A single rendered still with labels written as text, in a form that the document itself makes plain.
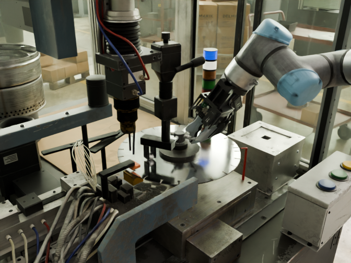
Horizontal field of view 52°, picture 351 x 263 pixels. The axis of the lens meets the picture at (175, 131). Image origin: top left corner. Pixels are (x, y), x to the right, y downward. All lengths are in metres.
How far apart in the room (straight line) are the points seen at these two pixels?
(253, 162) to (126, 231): 0.58
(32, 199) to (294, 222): 0.67
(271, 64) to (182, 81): 0.83
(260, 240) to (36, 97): 0.92
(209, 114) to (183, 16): 0.72
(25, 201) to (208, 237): 0.45
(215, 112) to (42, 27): 0.43
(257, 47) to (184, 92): 0.80
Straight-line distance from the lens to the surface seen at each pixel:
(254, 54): 0.81
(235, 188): 1.02
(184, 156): 0.93
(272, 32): 0.80
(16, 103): 1.39
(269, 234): 1.05
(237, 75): 0.82
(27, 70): 1.38
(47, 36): 0.87
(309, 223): 1.00
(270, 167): 1.13
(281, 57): 0.77
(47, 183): 1.12
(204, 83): 1.20
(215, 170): 0.90
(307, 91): 0.75
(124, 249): 0.71
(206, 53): 1.17
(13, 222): 0.94
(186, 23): 1.49
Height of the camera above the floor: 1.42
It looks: 26 degrees down
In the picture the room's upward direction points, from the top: 1 degrees clockwise
